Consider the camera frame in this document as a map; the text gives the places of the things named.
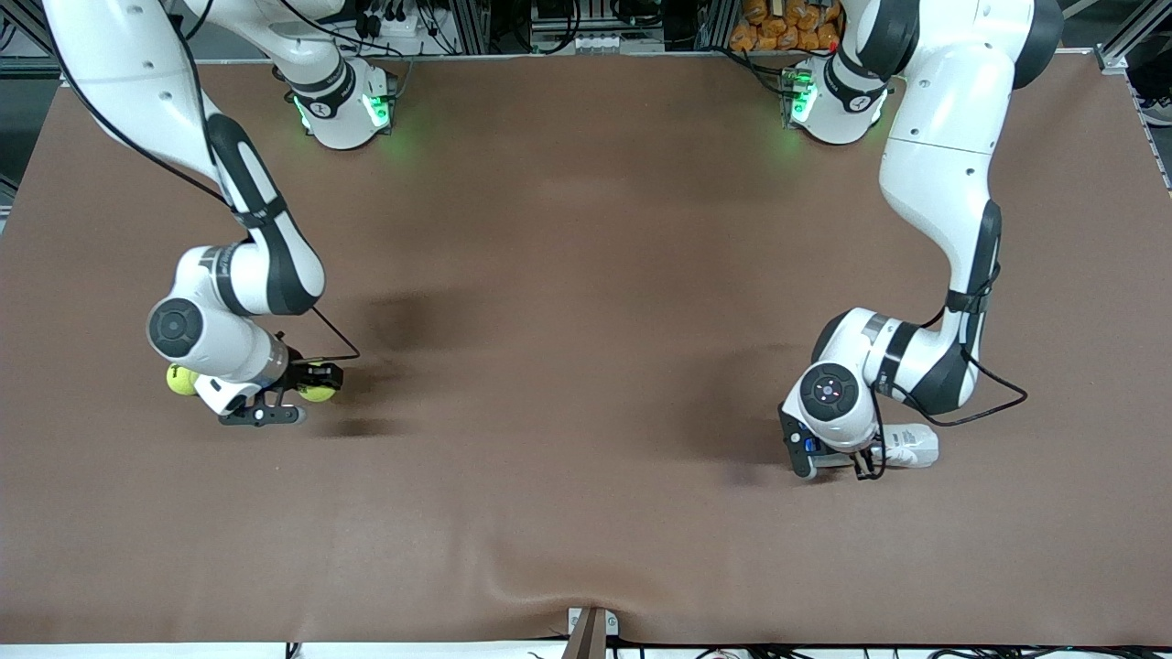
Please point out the aluminium camera mount post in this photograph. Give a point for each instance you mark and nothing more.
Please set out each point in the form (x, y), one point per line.
(591, 636)

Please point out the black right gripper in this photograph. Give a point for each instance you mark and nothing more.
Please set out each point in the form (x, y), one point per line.
(295, 375)

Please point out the yellow tennis ball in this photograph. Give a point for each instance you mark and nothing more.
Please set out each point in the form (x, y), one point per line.
(316, 394)
(179, 380)

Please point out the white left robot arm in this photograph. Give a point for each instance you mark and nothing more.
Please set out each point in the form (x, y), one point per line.
(943, 165)

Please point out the grey equipment box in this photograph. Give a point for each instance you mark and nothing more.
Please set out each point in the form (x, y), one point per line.
(577, 41)

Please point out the clear Wilson tennis ball can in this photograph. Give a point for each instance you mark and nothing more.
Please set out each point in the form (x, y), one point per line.
(916, 446)

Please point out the orange items pile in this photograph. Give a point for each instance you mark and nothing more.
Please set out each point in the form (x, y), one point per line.
(765, 32)

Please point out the aluminium frame strut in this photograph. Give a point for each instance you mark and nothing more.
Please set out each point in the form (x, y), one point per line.
(1135, 32)
(23, 32)

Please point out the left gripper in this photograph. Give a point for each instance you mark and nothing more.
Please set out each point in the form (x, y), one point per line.
(863, 466)

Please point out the white power strip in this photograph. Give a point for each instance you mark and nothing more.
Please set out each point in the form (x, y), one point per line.
(403, 23)

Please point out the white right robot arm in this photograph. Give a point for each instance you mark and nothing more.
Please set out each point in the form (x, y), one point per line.
(137, 82)

